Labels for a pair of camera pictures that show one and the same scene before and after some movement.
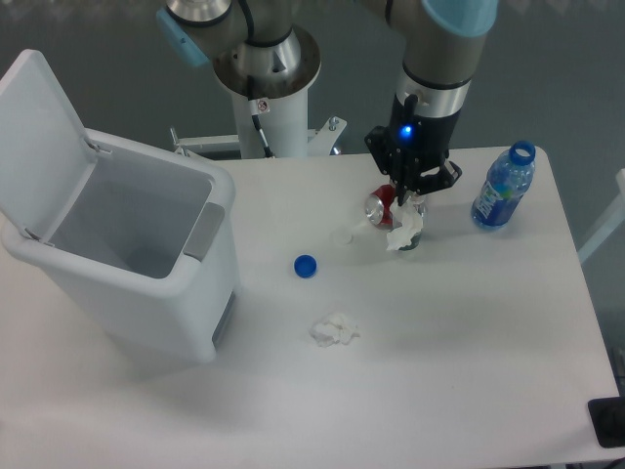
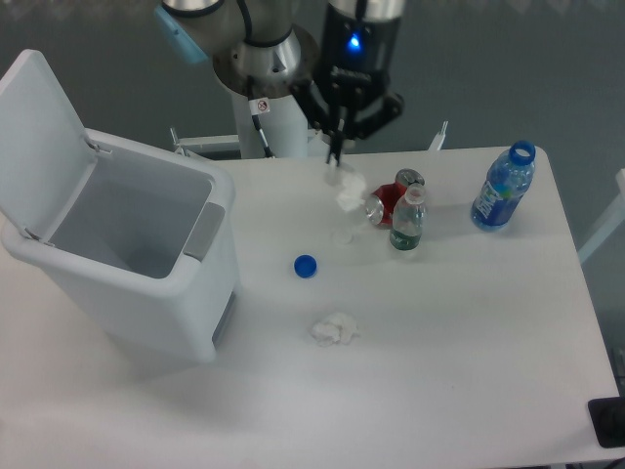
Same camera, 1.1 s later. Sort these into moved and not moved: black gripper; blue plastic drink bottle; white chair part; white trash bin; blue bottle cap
Moved: black gripper
Not moved: white chair part; blue bottle cap; blue plastic drink bottle; white trash bin
